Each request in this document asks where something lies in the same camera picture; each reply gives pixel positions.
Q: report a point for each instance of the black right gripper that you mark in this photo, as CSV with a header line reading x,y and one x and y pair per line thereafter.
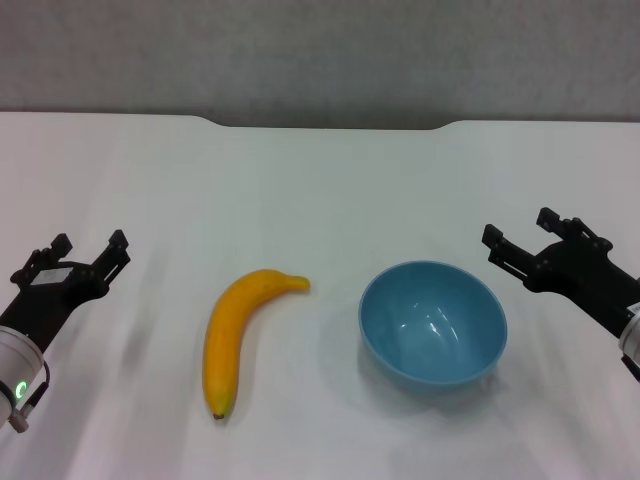
x,y
585,275

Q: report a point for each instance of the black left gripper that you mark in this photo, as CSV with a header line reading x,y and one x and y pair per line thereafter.
x,y
50,300

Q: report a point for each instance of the blue bowl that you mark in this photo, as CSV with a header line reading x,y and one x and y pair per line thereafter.
x,y
430,340

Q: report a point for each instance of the yellow banana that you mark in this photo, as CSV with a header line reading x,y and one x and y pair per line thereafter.
x,y
225,330

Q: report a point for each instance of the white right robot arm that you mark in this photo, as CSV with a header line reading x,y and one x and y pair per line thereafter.
x,y
632,340

